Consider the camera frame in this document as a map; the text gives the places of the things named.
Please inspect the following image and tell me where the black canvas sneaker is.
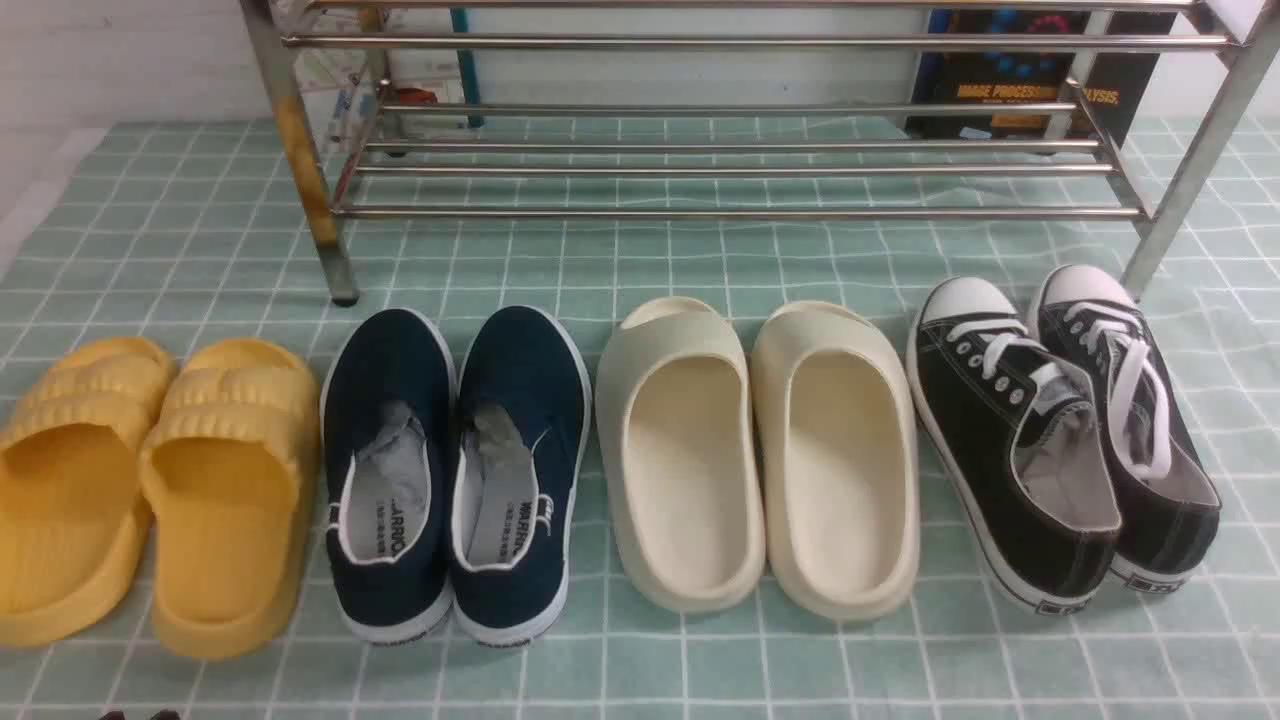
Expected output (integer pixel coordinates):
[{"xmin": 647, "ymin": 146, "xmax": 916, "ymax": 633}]
[
  {"xmin": 906, "ymin": 277, "xmax": 1123, "ymax": 616},
  {"xmin": 1028, "ymin": 264, "xmax": 1222, "ymax": 594}
]

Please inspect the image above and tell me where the left yellow slide slipper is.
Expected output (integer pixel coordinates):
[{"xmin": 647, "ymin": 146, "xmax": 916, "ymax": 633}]
[{"xmin": 1, "ymin": 336, "xmax": 177, "ymax": 648}]

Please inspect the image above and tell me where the steel shoe rack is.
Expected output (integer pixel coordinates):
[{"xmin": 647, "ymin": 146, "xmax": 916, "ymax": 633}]
[{"xmin": 239, "ymin": 1, "xmax": 1277, "ymax": 307}]

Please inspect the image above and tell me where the cream foam slipper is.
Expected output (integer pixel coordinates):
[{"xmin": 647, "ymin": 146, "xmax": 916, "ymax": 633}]
[
  {"xmin": 749, "ymin": 301, "xmax": 922, "ymax": 623},
  {"xmin": 594, "ymin": 296, "xmax": 765, "ymax": 612}
]

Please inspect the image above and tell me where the navy canvas shoe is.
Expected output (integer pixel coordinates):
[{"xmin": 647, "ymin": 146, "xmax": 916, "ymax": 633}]
[
  {"xmin": 448, "ymin": 305, "xmax": 593, "ymax": 648},
  {"xmin": 320, "ymin": 307, "xmax": 456, "ymax": 646}
]

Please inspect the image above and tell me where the left cream foam slipper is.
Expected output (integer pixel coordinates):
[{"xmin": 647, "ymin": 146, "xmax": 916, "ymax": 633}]
[{"xmin": 594, "ymin": 296, "xmax": 765, "ymax": 612}]

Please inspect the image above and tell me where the green checkered cloth mat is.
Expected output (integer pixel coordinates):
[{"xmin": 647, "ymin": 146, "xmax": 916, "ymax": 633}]
[{"xmin": 3, "ymin": 119, "xmax": 1277, "ymax": 719}]

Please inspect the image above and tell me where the right yellow slide slipper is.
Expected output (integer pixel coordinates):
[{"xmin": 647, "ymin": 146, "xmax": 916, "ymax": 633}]
[{"xmin": 140, "ymin": 337, "xmax": 320, "ymax": 661}]

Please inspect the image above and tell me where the white printed box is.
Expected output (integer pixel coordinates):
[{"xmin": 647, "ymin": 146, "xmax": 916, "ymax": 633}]
[{"xmin": 294, "ymin": 6, "xmax": 479, "ymax": 156}]

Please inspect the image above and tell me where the left navy canvas shoe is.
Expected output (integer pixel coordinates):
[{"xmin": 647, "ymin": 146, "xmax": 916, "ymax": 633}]
[{"xmin": 320, "ymin": 307, "xmax": 456, "ymax": 646}]

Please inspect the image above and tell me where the right cream foam slipper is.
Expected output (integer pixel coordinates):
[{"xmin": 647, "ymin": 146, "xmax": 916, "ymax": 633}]
[{"xmin": 749, "ymin": 301, "xmax": 922, "ymax": 623}]

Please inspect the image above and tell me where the right navy canvas shoe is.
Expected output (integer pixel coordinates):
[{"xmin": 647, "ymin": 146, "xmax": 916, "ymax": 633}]
[{"xmin": 448, "ymin": 305, "xmax": 593, "ymax": 648}]

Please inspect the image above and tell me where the yellow slide slipper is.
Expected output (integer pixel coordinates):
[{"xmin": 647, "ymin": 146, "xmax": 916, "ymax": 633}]
[
  {"xmin": 140, "ymin": 337, "xmax": 320, "ymax": 661},
  {"xmin": 1, "ymin": 336, "xmax": 177, "ymax": 648}
]

